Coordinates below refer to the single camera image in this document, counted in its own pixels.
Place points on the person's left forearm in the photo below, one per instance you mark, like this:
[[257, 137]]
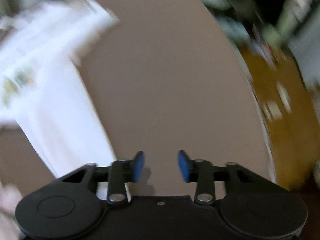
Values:
[[8, 210]]

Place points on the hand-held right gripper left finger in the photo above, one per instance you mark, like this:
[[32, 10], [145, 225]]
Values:
[[138, 166]]

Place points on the mixed clutter pile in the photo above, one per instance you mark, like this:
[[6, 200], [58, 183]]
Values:
[[250, 5]]

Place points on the white paper scrap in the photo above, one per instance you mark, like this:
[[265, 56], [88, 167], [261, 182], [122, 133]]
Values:
[[283, 97], [272, 110]]

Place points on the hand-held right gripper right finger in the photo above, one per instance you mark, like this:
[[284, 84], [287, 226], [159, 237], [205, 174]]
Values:
[[183, 166]]

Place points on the white shirt green trim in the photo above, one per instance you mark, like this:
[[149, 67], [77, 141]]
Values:
[[50, 92]]

